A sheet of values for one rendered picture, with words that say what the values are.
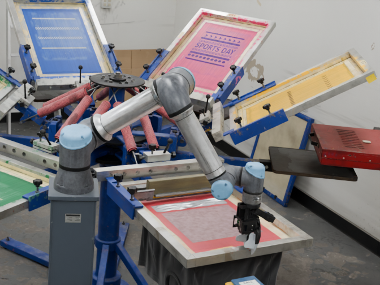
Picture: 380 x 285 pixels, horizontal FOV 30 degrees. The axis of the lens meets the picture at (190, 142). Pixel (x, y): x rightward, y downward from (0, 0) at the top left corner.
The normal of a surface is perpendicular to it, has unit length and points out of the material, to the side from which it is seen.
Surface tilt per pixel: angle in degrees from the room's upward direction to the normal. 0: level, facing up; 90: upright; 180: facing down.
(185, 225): 1
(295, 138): 80
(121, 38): 90
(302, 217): 0
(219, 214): 1
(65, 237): 90
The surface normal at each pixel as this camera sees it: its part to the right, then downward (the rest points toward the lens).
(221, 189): -0.19, 0.30
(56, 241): 0.16, 0.33
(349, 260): 0.09, -0.94
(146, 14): 0.46, 0.33
